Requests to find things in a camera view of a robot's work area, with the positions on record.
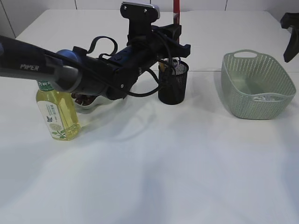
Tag green woven plastic basket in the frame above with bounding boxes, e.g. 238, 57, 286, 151
221, 49, 297, 120

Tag clear plastic sheet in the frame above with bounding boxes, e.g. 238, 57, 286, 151
253, 94, 283, 102

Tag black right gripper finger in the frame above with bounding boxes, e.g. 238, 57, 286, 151
280, 13, 299, 63

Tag pink purple scissors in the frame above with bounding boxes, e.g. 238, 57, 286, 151
172, 57, 181, 69

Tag red glitter glue tube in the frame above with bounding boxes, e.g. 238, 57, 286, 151
173, 0, 180, 27

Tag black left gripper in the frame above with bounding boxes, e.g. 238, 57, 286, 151
102, 20, 191, 100

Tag yellow tea bottle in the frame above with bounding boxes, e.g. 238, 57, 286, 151
36, 80, 80, 141

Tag black mesh pen cup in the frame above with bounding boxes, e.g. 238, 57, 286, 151
158, 61, 189, 105

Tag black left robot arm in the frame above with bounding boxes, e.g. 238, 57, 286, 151
0, 19, 191, 100

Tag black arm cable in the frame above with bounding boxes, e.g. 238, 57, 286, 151
87, 30, 185, 98

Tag purple artificial grape bunch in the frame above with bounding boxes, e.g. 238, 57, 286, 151
71, 93, 97, 106

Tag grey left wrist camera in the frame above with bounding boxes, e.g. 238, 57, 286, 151
120, 1, 160, 22

